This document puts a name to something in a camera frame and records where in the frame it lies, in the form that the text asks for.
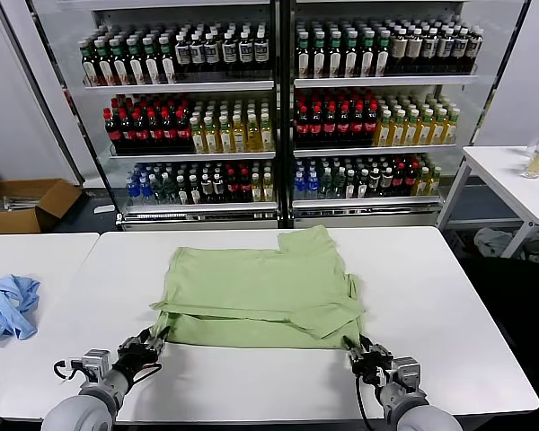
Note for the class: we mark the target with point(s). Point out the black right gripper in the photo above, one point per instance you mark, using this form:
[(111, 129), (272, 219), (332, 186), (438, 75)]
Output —
[(373, 368)]

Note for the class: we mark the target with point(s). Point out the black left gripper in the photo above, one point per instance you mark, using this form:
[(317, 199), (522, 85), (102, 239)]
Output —
[(137, 359)]

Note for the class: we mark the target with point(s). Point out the green polo shirt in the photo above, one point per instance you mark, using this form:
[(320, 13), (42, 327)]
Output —
[(251, 287)]

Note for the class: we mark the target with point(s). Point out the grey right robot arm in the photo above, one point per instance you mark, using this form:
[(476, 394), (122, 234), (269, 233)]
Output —
[(426, 417)]

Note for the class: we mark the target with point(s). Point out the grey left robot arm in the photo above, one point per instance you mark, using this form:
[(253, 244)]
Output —
[(81, 413)]

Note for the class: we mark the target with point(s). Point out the beverage cooler cabinet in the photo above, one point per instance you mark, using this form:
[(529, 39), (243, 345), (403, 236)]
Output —
[(364, 217), (184, 221)]

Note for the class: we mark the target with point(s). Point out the small white flat object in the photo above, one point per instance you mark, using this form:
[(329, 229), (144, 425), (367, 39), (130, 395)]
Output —
[(104, 208)]

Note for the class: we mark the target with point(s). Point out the crumpled light blue shirt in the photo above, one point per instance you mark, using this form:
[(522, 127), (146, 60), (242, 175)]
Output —
[(9, 310)]

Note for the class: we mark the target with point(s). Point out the white cooler shelf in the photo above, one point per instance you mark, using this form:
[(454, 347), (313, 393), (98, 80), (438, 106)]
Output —
[(179, 86), (364, 203), (197, 207), (193, 156), (386, 81), (373, 150)]

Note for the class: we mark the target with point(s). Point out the blue drink bottle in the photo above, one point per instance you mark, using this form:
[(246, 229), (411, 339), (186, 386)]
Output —
[(133, 190), (313, 186), (300, 186), (146, 190)]

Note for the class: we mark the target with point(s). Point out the clear green water bottle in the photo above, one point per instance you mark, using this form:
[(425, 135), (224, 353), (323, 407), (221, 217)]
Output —
[(326, 185), (338, 185), (171, 192), (159, 190)]

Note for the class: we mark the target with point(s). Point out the dark drink bottle white cap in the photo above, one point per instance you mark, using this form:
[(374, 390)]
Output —
[(386, 182), (182, 193), (219, 190), (374, 183), (206, 190), (195, 193), (362, 186), (350, 186)]

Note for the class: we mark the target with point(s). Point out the crumpled grey cloth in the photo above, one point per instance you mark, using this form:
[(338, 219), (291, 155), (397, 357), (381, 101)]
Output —
[(492, 240)]

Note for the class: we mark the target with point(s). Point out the cola bottle red cap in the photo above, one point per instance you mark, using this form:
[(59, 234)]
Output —
[(169, 134), (154, 134), (412, 179), (371, 127), (330, 128), (302, 128), (183, 134), (112, 134), (140, 134), (357, 127), (232, 188), (343, 127), (315, 128), (244, 188), (400, 179), (126, 134)]

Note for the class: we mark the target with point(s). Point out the yellow tea bottle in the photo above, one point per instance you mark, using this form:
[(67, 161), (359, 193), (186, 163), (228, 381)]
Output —
[(422, 183), (435, 182), (412, 132), (198, 140), (384, 132), (253, 138), (452, 130), (425, 131), (398, 132), (438, 131), (225, 140), (257, 190), (268, 190), (211, 140), (239, 139), (267, 137)]

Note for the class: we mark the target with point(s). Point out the open cardboard box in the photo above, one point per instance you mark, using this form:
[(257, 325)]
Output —
[(9, 222)]

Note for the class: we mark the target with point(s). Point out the bundle of metal rods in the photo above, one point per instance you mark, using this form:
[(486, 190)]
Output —
[(13, 203)]

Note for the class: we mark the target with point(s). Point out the white side table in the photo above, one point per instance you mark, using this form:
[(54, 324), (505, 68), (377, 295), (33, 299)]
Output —
[(503, 170)]

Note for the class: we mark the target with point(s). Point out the clear jar yellow contents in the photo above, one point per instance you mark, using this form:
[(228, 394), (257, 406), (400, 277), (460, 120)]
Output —
[(536, 166)]

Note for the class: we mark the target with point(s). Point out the dark bottle green cap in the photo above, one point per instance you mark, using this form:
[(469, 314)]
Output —
[(320, 60), (382, 59), (104, 67), (89, 67), (152, 66), (351, 59), (167, 66), (135, 67), (367, 59), (119, 67), (336, 60), (303, 60)]

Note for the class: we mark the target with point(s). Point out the dark bottle white blue label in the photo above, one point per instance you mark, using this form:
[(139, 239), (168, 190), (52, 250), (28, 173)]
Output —
[(430, 47), (182, 55), (198, 54), (474, 46), (229, 53), (261, 51), (246, 52), (460, 46), (212, 54), (445, 46)]

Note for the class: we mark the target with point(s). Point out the dark bottle beige label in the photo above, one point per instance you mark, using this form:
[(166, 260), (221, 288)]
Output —
[(415, 48), (400, 48)]

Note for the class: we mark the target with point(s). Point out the open glass cooler door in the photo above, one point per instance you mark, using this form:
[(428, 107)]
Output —
[(36, 54), (498, 54)]

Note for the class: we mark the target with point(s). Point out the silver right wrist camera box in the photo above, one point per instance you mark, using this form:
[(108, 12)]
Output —
[(406, 370)]

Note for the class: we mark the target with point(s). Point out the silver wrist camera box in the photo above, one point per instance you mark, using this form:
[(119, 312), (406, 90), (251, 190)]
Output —
[(94, 361), (406, 370)]

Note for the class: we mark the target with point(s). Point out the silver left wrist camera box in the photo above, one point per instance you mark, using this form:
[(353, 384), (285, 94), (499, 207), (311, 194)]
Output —
[(94, 361)]

